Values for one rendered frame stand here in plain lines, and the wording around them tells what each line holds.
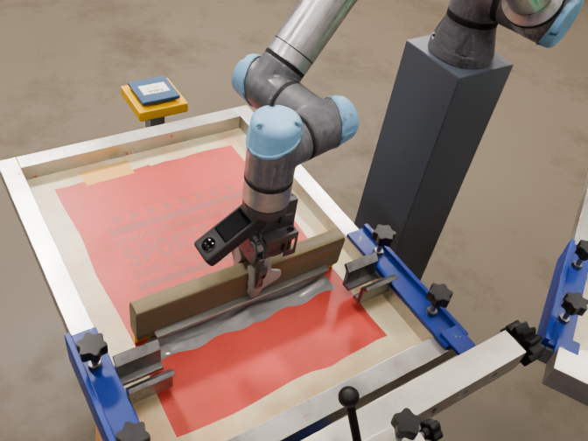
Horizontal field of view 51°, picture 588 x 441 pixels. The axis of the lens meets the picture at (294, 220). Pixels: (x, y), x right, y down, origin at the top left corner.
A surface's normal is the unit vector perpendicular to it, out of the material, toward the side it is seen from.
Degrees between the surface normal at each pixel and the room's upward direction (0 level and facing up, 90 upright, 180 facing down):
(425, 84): 90
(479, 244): 0
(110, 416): 0
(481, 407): 0
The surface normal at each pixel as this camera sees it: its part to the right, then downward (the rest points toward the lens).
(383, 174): -0.83, 0.30
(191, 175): 0.14, -0.71
